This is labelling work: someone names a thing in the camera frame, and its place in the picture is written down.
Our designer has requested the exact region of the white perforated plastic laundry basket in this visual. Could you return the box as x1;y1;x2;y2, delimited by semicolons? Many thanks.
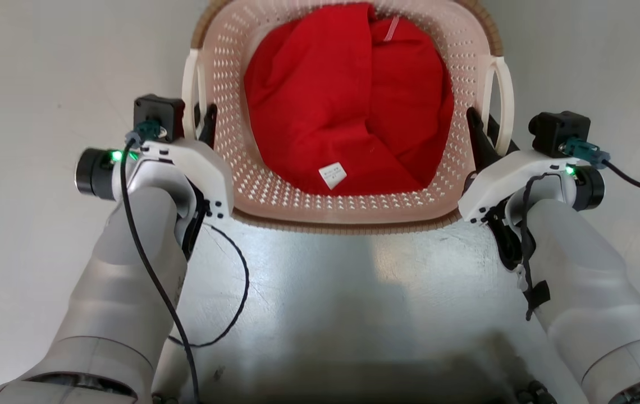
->
181;0;515;235

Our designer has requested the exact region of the black cable with velcro strap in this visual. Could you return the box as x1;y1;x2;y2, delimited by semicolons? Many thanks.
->
520;173;552;322

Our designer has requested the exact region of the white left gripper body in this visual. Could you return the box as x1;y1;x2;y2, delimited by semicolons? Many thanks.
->
136;139;236;220

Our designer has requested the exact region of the red garment with white label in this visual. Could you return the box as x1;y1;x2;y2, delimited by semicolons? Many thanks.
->
243;2;456;197

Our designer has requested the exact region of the thin black looping cable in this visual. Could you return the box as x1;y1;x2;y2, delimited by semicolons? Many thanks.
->
167;223;251;348

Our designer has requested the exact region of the black cable with teal plug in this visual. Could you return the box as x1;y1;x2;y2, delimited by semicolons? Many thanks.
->
120;120;202;404
559;139;640;198

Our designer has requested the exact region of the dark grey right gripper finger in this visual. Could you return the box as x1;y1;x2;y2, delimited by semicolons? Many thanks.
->
465;107;504;171
486;114;520;155

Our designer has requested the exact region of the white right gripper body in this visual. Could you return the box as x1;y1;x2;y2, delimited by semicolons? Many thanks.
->
458;149;578;225

